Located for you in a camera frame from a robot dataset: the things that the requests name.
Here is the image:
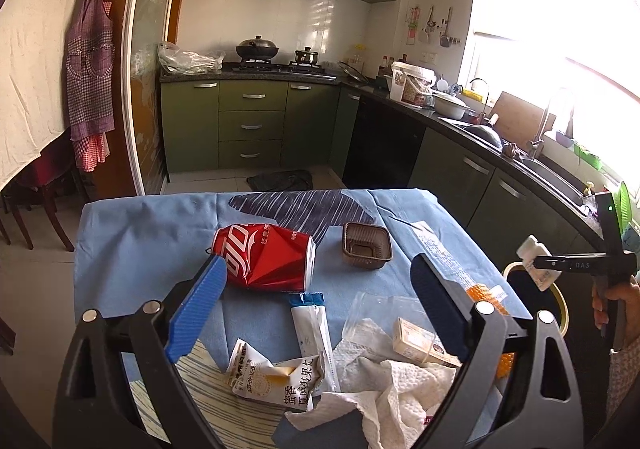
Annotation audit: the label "green sink base cabinet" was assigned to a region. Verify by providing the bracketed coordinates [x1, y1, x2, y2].
[344, 89, 603, 257]

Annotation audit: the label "clear orange snack wrapper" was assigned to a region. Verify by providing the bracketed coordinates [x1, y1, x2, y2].
[409, 222, 517, 381]

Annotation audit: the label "person's right hand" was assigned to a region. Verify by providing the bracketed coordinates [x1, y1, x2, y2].
[592, 274, 640, 330]

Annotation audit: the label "crumpled white snack packet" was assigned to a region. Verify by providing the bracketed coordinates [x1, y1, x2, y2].
[224, 338, 327, 414]

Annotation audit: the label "black wok with lid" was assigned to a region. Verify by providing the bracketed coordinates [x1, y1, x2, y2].
[235, 34, 280, 62]

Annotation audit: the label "dark wok with wooden handle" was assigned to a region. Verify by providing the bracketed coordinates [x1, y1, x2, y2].
[462, 113, 504, 150]

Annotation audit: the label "white plastic bucket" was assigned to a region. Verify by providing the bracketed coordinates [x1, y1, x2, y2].
[389, 61, 437, 107]

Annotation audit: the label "crushed red soda can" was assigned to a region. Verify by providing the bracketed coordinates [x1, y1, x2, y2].
[211, 224, 317, 293]

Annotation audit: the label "dark floor mat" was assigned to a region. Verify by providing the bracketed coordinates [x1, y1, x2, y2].
[247, 170, 315, 193]

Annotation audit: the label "white blue stick packet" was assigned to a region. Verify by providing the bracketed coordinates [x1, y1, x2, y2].
[288, 291, 342, 396]

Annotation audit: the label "dark stone countertop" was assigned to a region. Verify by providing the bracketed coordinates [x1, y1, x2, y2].
[159, 61, 617, 251]

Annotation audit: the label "small cream carton box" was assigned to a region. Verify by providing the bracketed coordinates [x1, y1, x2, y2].
[392, 317, 462, 370]

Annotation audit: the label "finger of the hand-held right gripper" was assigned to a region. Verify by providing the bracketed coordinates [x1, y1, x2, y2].
[532, 255, 597, 276]

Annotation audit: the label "steel double sink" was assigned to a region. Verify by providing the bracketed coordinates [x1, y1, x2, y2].
[439, 115, 597, 216]

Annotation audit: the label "black built-in appliance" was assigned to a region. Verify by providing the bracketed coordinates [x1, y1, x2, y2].
[349, 96, 427, 191]

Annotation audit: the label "steel kitchen faucet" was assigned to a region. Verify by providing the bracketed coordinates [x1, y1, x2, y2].
[524, 93, 572, 159]

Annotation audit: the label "white enamel pot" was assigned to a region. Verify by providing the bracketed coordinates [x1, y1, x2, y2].
[432, 91, 472, 120]

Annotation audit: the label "brown plastic tray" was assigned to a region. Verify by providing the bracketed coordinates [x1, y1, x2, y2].
[342, 222, 394, 270]

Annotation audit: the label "green plastic containers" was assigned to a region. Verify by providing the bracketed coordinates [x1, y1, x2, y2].
[572, 141, 607, 171]

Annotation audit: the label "gas stove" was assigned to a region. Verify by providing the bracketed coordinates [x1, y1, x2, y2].
[230, 58, 338, 76]

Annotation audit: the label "wooden cutting board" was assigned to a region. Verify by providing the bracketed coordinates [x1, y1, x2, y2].
[487, 91, 557, 151]

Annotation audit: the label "bright window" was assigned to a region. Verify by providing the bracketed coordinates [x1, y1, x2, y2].
[459, 0, 640, 192]

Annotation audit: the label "white hanging cloth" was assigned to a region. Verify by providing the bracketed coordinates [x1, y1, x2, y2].
[0, 0, 142, 191]

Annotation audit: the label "yellow rimmed trash bin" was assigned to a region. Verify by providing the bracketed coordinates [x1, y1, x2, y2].
[501, 261, 569, 338]

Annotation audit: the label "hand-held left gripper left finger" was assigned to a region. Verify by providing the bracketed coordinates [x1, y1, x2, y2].
[52, 253, 228, 449]

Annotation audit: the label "dark wooden chair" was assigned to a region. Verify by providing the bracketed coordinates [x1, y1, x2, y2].
[0, 133, 90, 253]

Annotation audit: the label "green stove base cabinet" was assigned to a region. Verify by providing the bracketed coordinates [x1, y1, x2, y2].
[159, 78, 362, 176]

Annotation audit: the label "glass pot lid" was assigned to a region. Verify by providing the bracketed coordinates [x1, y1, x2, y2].
[337, 60, 371, 85]

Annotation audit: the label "glass sliding door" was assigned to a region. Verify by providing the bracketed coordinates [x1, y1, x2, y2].
[122, 0, 187, 198]

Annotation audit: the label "small white packet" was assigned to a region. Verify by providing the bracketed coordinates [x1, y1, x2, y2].
[517, 235, 559, 292]

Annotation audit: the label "white paper towel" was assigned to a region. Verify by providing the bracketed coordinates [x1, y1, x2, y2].
[285, 321, 459, 449]

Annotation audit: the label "green plastic colander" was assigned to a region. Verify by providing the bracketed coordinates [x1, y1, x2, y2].
[612, 181, 640, 241]

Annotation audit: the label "person's right forearm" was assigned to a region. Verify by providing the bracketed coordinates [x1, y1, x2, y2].
[606, 331, 640, 422]

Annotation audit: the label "crumpled clear plastic bag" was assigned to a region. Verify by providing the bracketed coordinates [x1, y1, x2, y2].
[157, 41, 225, 76]

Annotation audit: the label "purple checked apron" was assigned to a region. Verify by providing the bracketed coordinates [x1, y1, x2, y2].
[66, 0, 117, 173]

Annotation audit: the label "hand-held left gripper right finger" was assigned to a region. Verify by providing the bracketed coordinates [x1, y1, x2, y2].
[410, 253, 583, 449]

